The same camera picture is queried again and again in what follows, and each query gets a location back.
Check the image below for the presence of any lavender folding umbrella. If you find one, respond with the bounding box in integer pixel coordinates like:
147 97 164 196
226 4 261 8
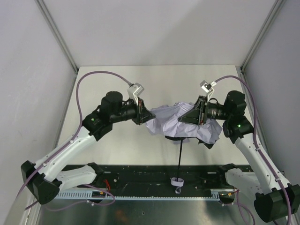
146 102 221 195

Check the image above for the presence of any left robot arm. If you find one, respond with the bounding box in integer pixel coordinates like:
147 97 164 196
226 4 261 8
21 91 155 205

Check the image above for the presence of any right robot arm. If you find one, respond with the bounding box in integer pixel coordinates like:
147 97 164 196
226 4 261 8
178 90 300 223

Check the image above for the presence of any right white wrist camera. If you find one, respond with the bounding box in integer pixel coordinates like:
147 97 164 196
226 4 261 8
200 80 217 100

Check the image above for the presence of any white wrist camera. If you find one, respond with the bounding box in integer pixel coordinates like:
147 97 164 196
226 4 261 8
127 83 144 105
200 80 217 100

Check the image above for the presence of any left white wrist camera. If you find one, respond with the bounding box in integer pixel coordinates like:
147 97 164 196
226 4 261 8
127 83 144 105

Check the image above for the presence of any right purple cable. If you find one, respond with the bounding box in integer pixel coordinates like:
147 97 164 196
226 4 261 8
215 75 293 222

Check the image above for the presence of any purple cable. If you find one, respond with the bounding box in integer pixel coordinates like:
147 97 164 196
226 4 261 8
21 72 132 211
215 75 293 222

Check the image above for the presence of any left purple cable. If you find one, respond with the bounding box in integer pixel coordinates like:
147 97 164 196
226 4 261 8
21 72 132 211

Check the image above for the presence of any grey slotted cable duct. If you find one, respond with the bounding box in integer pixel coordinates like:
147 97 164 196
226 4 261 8
55 189 220 201

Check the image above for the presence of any right aluminium frame post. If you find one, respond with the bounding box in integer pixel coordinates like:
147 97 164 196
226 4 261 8
240 0 286 71

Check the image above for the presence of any aluminium frame post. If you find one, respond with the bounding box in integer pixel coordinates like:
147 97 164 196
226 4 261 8
240 0 286 71
34 0 79 74

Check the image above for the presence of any left aluminium frame post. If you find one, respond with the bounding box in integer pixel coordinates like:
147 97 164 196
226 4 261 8
34 0 79 74

